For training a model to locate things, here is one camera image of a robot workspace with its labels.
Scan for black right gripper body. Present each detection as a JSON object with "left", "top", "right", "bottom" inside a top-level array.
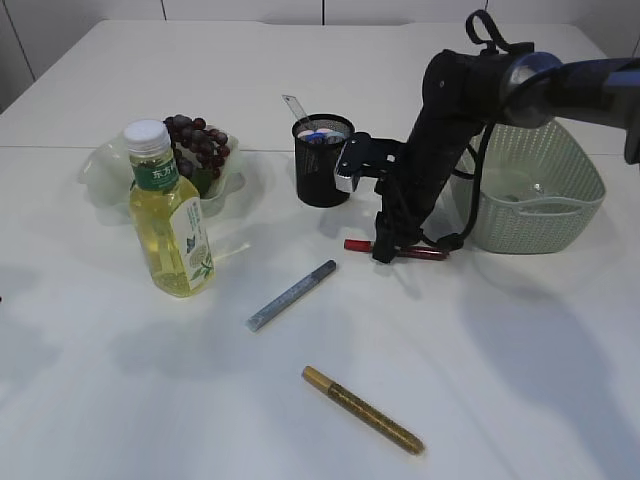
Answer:
[{"left": 375, "top": 144, "right": 440, "bottom": 250}]

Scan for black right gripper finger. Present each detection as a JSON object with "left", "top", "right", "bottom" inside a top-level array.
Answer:
[{"left": 372, "top": 234, "right": 397, "bottom": 264}]

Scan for red marker pen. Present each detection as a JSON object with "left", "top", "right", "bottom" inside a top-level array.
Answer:
[{"left": 343, "top": 238, "right": 450, "bottom": 262}]

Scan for silver grey marker pen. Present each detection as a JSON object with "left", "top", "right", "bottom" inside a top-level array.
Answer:
[{"left": 245, "top": 260, "right": 337, "bottom": 333}]

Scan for blue handled scissors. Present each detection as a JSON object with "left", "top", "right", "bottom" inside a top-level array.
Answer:
[{"left": 303, "top": 132, "right": 345, "bottom": 145}]

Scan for pink purple small scissors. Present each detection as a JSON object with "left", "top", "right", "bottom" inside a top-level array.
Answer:
[{"left": 297, "top": 128, "right": 332, "bottom": 139}]

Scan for clear plastic sheet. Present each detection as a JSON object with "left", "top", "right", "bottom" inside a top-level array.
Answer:
[{"left": 504, "top": 183, "right": 566, "bottom": 215}]

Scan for clear plastic ruler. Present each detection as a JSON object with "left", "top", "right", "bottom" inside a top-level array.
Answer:
[{"left": 282, "top": 94, "right": 311, "bottom": 125}]

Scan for gold glitter pen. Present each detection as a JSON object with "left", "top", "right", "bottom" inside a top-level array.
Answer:
[{"left": 302, "top": 366, "right": 426, "bottom": 456}]

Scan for purple grape bunch with leaf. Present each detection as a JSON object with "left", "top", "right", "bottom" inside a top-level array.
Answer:
[{"left": 163, "top": 114, "right": 231, "bottom": 198}]

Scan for yellow tea plastic bottle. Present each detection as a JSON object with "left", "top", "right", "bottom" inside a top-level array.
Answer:
[{"left": 123, "top": 119, "right": 214, "bottom": 298}]

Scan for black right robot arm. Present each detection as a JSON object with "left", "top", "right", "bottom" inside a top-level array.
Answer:
[{"left": 373, "top": 50, "right": 639, "bottom": 263}]

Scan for black mesh pen holder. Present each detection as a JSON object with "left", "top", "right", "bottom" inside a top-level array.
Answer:
[{"left": 292, "top": 113, "right": 355, "bottom": 208}]

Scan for green woven plastic basket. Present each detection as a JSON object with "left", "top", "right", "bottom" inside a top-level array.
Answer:
[{"left": 470, "top": 121, "right": 606, "bottom": 255}]

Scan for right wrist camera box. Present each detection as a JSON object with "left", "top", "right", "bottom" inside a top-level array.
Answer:
[{"left": 334, "top": 132, "right": 403, "bottom": 194}]

